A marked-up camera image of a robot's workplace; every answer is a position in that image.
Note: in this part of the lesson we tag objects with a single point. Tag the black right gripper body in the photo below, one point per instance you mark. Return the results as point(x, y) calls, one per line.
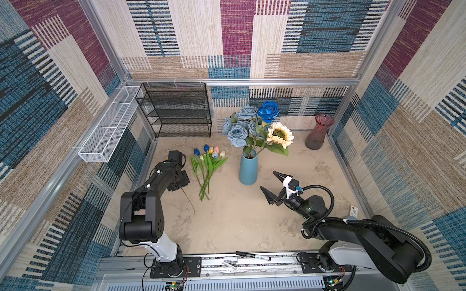
point(294, 204)

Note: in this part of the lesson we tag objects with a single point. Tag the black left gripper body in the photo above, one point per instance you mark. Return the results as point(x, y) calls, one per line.
point(181, 182)

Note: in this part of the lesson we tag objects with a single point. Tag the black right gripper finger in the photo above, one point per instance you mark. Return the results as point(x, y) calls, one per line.
point(270, 197)
point(281, 176)

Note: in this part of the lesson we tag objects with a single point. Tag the cream sunflower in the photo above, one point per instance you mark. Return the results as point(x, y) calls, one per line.
point(274, 137)

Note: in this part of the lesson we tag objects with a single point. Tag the dusty blue rose bouquet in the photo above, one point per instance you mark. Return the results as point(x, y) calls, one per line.
point(240, 129)

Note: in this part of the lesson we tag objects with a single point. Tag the deep blue rose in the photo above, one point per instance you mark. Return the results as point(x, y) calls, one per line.
point(268, 111)

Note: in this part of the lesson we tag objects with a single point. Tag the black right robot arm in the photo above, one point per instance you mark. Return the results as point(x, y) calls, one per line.
point(373, 243)

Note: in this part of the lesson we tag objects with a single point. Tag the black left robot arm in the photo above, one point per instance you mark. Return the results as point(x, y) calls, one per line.
point(142, 222)

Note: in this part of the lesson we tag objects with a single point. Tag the light blue ceramic vase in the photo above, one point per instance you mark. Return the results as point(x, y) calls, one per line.
point(248, 168)

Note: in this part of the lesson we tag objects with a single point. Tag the dark red glass vase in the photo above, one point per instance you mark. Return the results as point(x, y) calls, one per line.
point(316, 137)

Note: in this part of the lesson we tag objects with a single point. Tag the light blue tulip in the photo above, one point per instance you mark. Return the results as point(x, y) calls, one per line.
point(206, 173)

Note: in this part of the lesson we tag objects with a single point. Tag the cream white tulip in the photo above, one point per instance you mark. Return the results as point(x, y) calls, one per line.
point(222, 154)

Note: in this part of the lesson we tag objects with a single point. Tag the black marker pen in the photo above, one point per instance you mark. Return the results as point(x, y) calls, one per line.
point(252, 256)

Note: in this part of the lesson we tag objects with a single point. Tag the small white tag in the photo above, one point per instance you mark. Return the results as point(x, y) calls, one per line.
point(353, 212)

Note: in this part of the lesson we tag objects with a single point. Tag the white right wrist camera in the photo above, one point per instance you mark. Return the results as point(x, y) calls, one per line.
point(291, 186)

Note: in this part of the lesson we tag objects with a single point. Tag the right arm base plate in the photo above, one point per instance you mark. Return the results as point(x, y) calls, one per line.
point(316, 263)

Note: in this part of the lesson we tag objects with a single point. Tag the black wire mesh shelf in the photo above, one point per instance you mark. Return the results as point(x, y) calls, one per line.
point(176, 109)

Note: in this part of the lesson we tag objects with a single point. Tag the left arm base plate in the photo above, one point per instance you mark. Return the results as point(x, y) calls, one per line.
point(187, 266)

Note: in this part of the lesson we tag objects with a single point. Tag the white wire mesh basket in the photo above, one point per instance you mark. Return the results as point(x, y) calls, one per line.
point(106, 135)

